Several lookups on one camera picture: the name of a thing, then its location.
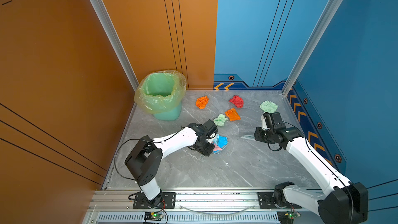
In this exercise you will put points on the right circuit board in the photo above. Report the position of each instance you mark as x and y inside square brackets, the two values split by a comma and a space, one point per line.
[288, 217]

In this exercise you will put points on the light green paper scrap near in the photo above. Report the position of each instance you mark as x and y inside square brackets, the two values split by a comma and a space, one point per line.
[220, 120]

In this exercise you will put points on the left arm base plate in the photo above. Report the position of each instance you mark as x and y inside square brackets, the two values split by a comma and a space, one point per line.
[165, 200]

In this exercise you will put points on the aluminium mounting rail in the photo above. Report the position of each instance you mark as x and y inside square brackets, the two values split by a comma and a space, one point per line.
[226, 206]

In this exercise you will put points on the aluminium corner post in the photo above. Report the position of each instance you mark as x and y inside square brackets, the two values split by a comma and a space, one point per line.
[108, 26]
[323, 22]

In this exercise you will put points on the left circuit board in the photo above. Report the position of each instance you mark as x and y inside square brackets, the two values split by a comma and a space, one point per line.
[154, 217]

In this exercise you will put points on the yellow plastic bin liner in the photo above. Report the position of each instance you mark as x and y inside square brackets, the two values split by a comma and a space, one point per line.
[161, 91]

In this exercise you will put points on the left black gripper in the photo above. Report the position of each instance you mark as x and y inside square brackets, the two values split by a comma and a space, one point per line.
[209, 152]

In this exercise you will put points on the light green paper scrap far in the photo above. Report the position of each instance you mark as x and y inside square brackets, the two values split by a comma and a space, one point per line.
[268, 107]

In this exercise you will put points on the circuit board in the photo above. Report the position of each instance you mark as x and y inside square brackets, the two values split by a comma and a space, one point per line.
[288, 217]
[154, 217]

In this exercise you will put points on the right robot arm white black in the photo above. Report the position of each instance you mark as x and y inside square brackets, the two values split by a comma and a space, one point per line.
[340, 202]

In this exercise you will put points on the blue paper scrap right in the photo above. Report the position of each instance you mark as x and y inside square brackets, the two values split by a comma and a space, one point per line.
[222, 142]

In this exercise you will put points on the orange paper scrap centre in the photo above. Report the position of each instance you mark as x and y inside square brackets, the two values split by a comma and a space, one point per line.
[232, 114]

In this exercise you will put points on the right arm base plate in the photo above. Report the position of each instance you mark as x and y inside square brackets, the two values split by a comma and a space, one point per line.
[270, 199]

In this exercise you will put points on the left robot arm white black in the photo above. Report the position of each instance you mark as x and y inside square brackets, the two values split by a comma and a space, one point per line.
[144, 159]

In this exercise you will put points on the light green paper scrap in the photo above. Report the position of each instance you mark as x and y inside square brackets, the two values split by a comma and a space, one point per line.
[220, 120]
[268, 107]

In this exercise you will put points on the pink paper scrap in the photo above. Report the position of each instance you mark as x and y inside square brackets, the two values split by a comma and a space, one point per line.
[217, 149]

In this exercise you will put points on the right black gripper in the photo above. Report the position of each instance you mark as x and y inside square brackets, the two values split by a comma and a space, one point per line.
[257, 135]

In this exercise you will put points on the grey-blue dustpan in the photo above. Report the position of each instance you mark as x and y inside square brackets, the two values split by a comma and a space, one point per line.
[215, 141]

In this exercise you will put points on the left aluminium corner post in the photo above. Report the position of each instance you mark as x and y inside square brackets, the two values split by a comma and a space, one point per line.
[108, 26]

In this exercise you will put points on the orange paper scrap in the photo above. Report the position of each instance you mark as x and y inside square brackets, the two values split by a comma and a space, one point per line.
[232, 114]
[201, 102]

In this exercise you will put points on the red paper scrap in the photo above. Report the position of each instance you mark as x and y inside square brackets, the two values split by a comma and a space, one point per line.
[237, 101]

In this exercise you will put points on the orange paper scrap far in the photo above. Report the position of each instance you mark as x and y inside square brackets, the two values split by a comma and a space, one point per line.
[201, 102]

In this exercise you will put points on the right aluminium corner post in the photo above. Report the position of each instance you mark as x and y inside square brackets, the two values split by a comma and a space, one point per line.
[323, 22]

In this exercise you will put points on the green trash bin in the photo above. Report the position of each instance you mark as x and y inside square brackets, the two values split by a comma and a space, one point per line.
[169, 113]

